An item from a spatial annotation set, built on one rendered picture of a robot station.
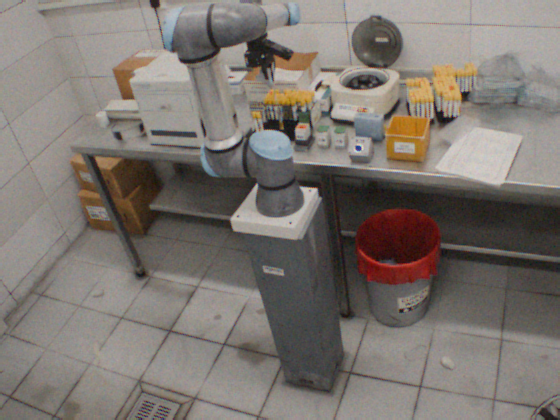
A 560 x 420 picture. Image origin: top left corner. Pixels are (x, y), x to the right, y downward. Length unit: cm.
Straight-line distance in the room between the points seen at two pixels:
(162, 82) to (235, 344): 121
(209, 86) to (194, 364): 141
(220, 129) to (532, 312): 165
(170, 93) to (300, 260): 81
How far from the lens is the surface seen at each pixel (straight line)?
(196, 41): 135
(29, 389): 277
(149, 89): 207
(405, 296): 222
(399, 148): 180
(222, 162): 154
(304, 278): 169
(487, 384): 228
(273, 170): 151
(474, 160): 181
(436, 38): 227
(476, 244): 240
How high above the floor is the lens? 192
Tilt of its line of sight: 38 degrees down
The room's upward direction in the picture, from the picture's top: 12 degrees counter-clockwise
